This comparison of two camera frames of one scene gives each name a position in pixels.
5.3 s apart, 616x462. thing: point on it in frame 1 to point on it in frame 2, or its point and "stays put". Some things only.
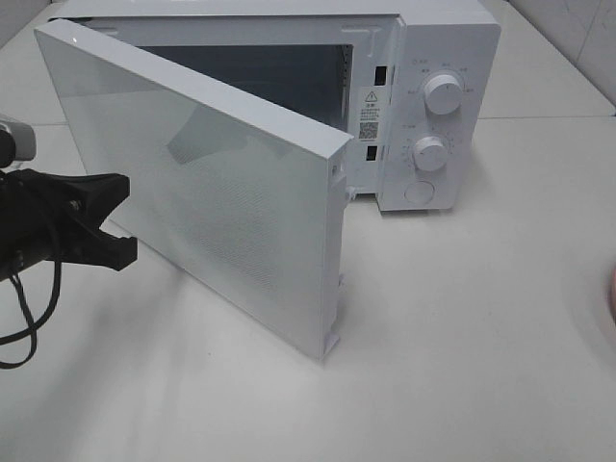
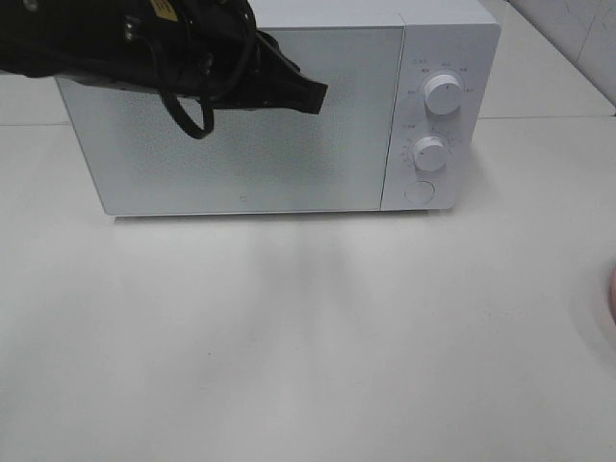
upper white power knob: x=443 y=93 stays put
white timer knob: x=430 y=153 stays put
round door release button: x=420 y=192 stays put
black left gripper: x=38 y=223 to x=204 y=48
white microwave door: x=243 y=200 to x=253 y=159
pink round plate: x=612 y=295 stays put
